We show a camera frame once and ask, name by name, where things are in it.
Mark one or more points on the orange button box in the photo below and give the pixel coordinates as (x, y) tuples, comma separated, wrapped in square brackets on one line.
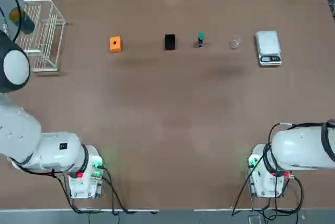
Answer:
[(116, 43)]

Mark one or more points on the clear measuring cup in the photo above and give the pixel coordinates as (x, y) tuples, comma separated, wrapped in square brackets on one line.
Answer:
[(235, 42)]

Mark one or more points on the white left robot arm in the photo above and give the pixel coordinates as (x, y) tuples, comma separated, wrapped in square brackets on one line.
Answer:
[(52, 150)]

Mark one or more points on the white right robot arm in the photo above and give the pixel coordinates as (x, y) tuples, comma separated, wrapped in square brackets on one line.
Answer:
[(301, 145)]

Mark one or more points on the black button box base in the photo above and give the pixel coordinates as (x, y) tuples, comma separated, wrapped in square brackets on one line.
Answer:
[(170, 42)]

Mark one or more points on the white electronic scale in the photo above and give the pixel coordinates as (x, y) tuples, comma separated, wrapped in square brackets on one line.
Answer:
[(268, 44)]

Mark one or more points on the teal cylindrical can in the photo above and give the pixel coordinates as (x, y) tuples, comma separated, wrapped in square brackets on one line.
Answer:
[(24, 22)]

